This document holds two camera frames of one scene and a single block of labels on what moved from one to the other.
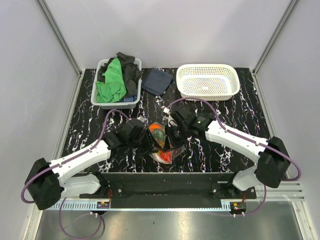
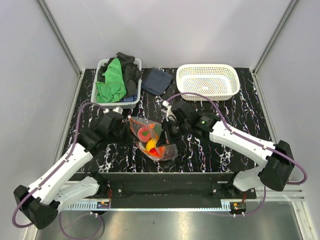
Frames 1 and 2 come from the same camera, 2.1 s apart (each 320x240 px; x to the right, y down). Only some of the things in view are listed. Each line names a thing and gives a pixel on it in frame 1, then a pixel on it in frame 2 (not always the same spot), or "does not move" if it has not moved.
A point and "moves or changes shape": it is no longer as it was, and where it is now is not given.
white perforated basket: x=208 y=82 does not move
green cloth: x=114 y=85 does not move
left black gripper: x=151 y=146 -> x=125 y=124
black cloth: x=131 y=74 does not move
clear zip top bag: x=157 y=131 moves or changes shape
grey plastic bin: x=118 y=105 does not move
